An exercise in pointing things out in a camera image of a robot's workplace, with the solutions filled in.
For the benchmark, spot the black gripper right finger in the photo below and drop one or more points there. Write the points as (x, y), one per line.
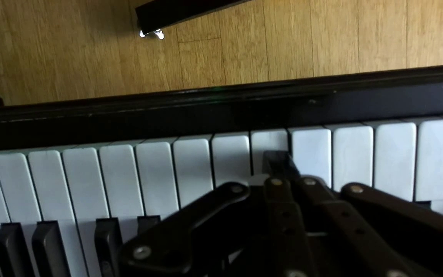
(376, 231)

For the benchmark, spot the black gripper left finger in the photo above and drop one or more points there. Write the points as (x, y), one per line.
(216, 225)

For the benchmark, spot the black piano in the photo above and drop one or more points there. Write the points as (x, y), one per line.
(222, 112)

